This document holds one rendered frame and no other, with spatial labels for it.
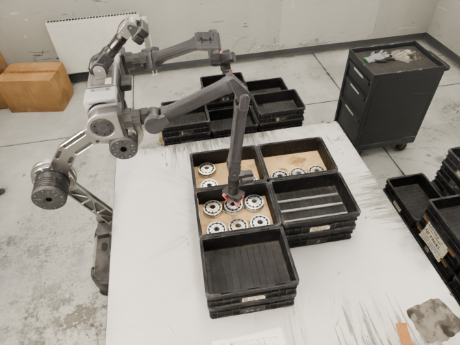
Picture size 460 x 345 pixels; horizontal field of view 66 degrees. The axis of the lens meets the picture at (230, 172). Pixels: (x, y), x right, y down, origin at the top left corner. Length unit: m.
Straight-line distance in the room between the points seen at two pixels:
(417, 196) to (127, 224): 2.08
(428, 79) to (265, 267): 2.16
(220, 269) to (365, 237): 0.81
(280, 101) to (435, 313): 2.09
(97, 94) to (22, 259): 1.88
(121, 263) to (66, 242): 1.19
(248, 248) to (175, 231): 0.46
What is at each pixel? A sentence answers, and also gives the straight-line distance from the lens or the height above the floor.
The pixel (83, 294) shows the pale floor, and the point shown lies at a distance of 2.80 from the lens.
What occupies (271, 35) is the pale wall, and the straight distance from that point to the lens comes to 4.91.
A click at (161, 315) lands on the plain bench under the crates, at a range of 1.79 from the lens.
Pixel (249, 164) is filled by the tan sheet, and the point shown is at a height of 0.83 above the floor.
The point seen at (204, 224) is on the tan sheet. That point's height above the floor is 0.83.
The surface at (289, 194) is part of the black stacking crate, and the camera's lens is 1.99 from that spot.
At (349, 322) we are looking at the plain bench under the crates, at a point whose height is 0.70.
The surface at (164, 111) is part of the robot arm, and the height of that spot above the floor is 1.48.
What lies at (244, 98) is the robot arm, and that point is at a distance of 1.47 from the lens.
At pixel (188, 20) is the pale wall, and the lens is 4.63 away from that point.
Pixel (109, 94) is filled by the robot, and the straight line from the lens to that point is 1.57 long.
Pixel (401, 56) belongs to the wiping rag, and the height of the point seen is 0.88.
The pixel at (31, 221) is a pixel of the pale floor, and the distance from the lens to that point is 3.39.
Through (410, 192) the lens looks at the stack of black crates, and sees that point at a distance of 3.01.
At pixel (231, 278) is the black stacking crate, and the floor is 0.83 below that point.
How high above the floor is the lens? 2.32
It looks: 45 degrees down
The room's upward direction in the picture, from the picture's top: 3 degrees counter-clockwise
